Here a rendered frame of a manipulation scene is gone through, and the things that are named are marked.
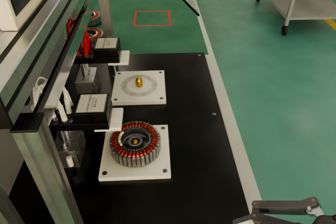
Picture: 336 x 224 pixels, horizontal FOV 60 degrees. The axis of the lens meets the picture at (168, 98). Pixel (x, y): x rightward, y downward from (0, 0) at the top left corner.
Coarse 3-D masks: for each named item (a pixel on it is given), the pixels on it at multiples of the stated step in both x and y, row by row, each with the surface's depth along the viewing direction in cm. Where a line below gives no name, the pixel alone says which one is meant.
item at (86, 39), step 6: (66, 24) 73; (72, 24) 73; (66, 30) 74; (66, 36) 76; (84, 36) 71; (84, 42) 72; (90, 42) 78; (78, 48) 77; (84, 48) 73; (84, 54) 74
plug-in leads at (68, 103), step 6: (42, 78) 53; (36, 84) 51; (42, 84) 51; (36, 90) 52; (66, 90) 57; (36, 96) 53; (66, 96) 55; (36, 102) 54; (66, 102) 56; (72, 102) 59; (60, 108) 53; (66, 108) 56; (54, 114) 56; (60, 114) 54; (66, 114) 57; (66, 120) 56
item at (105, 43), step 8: (96, 40) 77; (104, 40) 77; (112, 40) 77; (96, 48) 73; (104, 48) 73; (112, 48) 73; (120, 48) 79; (80, 56) 75; (88, 56) 75; (96, 56) 74; (104, 56) 74; (112, 56) 75; (120, 56) 78; (128, 56) 78; (80, 64) 76; (112, 64) 76; (120, 64) 76
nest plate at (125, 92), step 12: (120, 72) 90; (132, 72) 90; (144, 72) 90; (156, 72) 90; (120, 84) 85; (132, 84) 85; (144, 84) 85; (156, 84) 85; (120, 96) 80; (132, 96) 80; (144, 96) 80; (156, 96) 80
